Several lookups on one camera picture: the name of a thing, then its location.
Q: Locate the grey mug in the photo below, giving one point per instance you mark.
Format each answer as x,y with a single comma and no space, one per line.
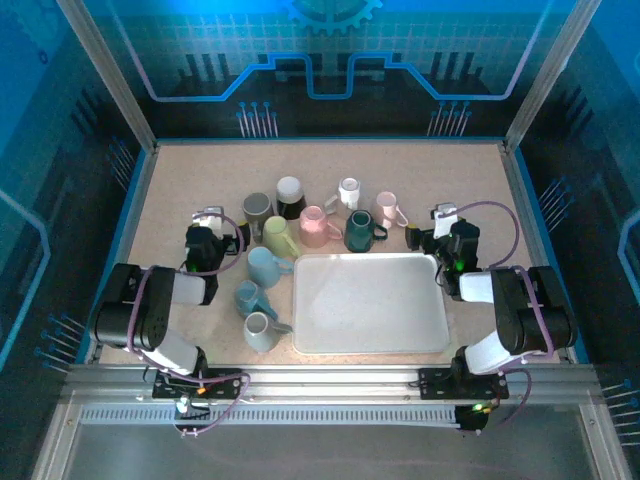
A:
256,207

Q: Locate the light blue mug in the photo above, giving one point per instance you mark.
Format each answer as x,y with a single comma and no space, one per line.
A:
262,265

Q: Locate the yellow-green mug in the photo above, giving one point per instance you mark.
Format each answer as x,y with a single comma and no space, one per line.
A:
279,235

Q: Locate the pale pink mug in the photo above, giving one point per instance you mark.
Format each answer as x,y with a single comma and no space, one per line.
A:
386,207

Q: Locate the black mug with white base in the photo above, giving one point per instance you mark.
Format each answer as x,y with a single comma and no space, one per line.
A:
290,200

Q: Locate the dark green mug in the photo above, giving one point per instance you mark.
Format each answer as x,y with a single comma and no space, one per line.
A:
359,232

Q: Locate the grey-blue mug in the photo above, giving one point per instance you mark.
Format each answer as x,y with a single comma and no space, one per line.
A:
260,332

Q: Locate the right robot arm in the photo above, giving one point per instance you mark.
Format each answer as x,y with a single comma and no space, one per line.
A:
520,310

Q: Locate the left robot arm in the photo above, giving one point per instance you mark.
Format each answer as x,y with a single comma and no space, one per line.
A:
150,300

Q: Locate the white plastic tray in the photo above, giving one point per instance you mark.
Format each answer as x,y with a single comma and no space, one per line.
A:
367,300

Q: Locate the base controller board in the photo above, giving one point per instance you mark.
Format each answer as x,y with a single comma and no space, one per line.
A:
472,420
185,405

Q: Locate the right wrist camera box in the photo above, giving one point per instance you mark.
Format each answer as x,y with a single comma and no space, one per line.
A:
442,220

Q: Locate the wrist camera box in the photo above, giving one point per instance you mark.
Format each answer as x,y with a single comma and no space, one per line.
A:
210,217
442,220

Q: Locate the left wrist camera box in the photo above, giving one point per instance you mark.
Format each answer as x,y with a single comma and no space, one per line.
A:
210,217

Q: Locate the aluminium side rail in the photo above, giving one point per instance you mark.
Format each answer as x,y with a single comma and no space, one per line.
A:
132,220
525,200

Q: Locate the aluminium table rail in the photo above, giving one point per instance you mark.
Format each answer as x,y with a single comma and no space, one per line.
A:
330,382

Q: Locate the aluminium frame post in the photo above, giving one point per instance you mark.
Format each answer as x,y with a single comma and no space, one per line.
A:
550,75
110,75

